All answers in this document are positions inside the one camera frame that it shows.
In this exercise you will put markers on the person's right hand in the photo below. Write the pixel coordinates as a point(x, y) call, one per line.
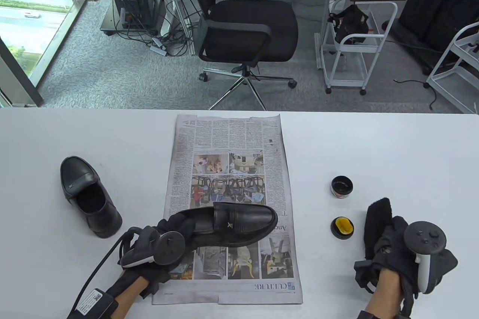
point(393, 255)

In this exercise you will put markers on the person's left hand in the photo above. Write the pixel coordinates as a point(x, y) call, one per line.
point(176, 227)

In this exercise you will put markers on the black fuzzy cloth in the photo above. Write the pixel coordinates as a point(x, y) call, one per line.
point(378, 221)

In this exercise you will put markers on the yellow sponge applicator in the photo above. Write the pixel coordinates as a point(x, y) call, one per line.
point(345, 225)

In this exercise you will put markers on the black shoe polish lid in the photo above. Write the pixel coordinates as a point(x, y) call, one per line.
point(338, 235)

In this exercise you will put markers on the black leather shoe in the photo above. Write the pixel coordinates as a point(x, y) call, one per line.
point(86, 199)
point(239, 225)

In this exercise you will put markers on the shoe polish jar red label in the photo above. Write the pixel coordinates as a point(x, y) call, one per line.
point(342, 186)

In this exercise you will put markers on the printed newspaper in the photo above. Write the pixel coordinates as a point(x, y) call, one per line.
point(224, 139)

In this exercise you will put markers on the person's right forearm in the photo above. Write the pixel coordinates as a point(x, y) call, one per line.
point(387, 296)

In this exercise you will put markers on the person's left forearm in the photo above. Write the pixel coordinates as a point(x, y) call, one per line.
point(127, 296)

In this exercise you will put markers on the white power strip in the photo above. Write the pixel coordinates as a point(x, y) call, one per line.
point(159, 49)

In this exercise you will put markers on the white shelf cart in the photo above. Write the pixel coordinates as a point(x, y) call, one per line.
point(454, 87)

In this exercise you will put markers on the white wheeled cart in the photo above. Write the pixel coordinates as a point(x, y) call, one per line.
point(346, 72)

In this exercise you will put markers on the black office chair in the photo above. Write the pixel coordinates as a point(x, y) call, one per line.
point(254, 27)

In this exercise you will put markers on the black bag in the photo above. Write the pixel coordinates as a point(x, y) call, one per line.
point(351, 21)

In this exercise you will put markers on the black fabric screen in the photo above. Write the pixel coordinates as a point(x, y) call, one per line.
point(438, 5)

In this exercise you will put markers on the glass window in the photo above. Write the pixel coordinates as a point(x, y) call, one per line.
point(30, 16)

